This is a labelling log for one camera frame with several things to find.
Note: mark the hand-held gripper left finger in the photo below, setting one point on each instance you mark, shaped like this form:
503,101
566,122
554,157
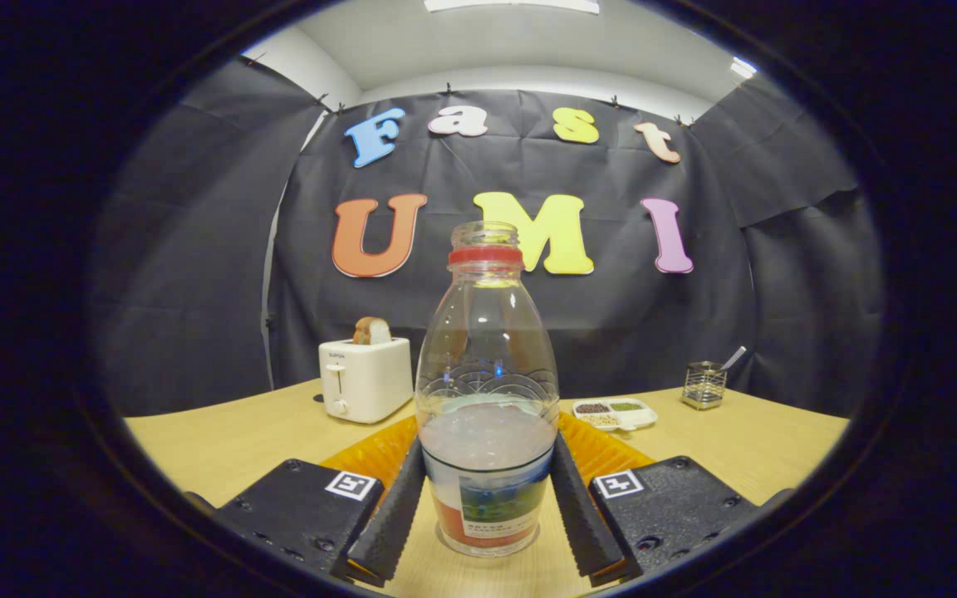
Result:
395,515

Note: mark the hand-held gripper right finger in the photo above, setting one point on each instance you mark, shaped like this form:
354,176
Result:
582,515

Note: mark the clear juice bottle red label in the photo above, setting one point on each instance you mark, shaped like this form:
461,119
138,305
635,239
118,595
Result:
487,465

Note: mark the white divided dish with grains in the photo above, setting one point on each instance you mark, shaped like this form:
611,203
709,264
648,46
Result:
640,417

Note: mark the white toaster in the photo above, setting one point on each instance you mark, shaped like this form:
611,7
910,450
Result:
366,382

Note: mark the bread slice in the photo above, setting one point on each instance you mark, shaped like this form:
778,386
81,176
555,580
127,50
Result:
371,331

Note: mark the wooden table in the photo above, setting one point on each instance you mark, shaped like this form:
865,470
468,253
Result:
221,440

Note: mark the small ceiling light panel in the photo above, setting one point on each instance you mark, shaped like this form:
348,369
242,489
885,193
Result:
743,67

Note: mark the long ceiling light panel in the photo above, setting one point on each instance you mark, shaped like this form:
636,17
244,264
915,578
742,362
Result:
512,5

